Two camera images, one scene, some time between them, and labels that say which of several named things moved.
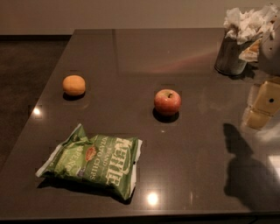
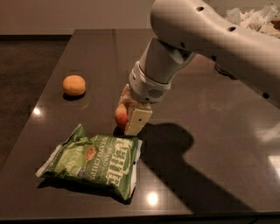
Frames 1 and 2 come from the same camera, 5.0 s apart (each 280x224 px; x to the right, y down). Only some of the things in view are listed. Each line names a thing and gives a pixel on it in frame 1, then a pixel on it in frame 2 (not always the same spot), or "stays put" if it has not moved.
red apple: (167, 101) → (121, 115)
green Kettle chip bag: (112, 160) stays put
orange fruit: (73, 85) stays put
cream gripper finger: (263, 102) → (141, 115)
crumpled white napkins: (244, 26) stays put
